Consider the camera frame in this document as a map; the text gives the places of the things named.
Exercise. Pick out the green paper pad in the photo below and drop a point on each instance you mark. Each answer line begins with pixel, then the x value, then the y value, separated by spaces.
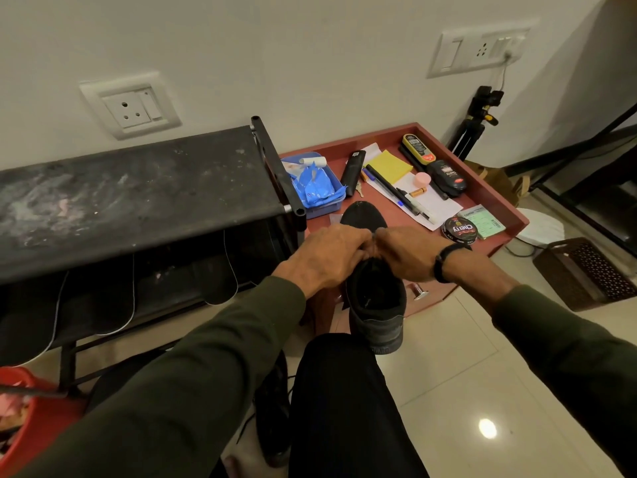
pixel 483 220

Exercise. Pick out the person's left forearm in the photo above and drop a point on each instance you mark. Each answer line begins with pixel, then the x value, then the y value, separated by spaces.
pixel 164 393

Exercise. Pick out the round black shoe polish tin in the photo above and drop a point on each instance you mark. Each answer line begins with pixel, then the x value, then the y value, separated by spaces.
pixel 459 230

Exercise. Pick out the red-brown wooden side table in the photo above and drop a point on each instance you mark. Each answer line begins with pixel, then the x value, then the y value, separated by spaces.
pixel 448 204

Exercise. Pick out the black wristband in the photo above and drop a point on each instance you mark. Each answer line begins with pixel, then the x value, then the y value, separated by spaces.
pixel 443 261

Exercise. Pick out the small orange tube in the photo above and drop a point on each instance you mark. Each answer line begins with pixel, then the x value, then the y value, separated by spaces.
pixel 418 192

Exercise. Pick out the pink round cap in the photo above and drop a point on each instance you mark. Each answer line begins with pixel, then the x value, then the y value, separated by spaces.
pixel 423 179

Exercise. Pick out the blue plastic bag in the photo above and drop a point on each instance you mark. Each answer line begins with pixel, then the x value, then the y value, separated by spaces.
pixel 316 186

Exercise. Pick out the white round lid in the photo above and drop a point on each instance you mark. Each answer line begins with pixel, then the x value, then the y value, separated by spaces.
pixel 540 227

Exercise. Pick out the yellow sticky note pad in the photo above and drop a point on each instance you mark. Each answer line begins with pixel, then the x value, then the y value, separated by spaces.
pixel 389 166

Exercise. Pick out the black shoe polish bottle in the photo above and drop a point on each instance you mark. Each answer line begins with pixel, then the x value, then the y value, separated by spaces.
pixel 446 178

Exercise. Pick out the yellow-labelled shoe polish bottle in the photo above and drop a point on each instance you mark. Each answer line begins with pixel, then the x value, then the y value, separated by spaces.
pixel 419 149

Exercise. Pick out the black shoe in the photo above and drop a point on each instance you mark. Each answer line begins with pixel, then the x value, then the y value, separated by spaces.
pixel 375 293
pixel 273 413

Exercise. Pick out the white switch and socket panel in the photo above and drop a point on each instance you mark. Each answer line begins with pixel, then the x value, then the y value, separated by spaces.
pixel 480 48

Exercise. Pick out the silver drawer knob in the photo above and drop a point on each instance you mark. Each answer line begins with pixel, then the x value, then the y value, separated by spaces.
pixel 419 291

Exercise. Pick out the person's right fingers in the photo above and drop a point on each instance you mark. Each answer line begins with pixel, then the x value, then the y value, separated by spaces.
pixel 385 243

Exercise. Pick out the brown plastic basket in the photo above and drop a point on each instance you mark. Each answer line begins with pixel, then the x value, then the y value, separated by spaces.
pixel 587 273

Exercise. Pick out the white paper sheet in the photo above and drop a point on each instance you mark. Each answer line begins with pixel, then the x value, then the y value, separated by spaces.
pixel 428 201

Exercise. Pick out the black shoe rack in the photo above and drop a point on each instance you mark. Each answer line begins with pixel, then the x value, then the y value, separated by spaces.
pixel 134 228

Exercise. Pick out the blue pen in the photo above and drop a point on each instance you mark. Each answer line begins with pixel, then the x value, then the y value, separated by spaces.
pixel 378 186

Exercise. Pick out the red plastic bucket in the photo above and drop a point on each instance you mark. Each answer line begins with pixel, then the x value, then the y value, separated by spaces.
pixel 35 423

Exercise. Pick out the black tripod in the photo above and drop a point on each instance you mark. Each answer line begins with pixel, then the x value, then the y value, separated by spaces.
pixel 475 121

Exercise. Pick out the brown paper bag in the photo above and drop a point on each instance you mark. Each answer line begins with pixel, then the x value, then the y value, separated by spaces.
pixel 497 181

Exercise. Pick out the white wall socket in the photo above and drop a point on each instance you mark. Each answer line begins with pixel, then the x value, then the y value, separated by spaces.
pixel 130 105

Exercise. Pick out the blue plastic tray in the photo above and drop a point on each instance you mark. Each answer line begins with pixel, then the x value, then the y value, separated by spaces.
pixel 323 206

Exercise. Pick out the person's left hand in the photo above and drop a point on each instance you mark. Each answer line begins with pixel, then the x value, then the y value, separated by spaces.
pixel 323 258

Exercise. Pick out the black shoe on floor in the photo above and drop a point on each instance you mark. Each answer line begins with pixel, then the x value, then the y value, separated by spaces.
pixel 273 413

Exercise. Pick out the person's left fingers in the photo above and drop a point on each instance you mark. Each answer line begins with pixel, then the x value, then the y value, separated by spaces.
pixel 361 243

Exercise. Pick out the black pen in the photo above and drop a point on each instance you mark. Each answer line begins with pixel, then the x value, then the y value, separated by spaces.
pixel 393 190

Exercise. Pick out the white paper roll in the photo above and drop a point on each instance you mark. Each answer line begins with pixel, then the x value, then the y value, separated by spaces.
pixel 313 161

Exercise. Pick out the black metal stand frame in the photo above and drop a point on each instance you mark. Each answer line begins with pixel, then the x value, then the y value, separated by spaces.
pixel 582 169

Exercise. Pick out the person's legs in black trousers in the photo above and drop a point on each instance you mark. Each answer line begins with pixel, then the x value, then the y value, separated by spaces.
pixel 343 413

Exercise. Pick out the person's right forearm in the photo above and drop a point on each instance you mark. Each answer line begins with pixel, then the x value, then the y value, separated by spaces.
pixel 547 333

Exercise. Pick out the person's right hand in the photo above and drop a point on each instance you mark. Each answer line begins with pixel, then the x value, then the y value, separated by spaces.
pixel 405 253

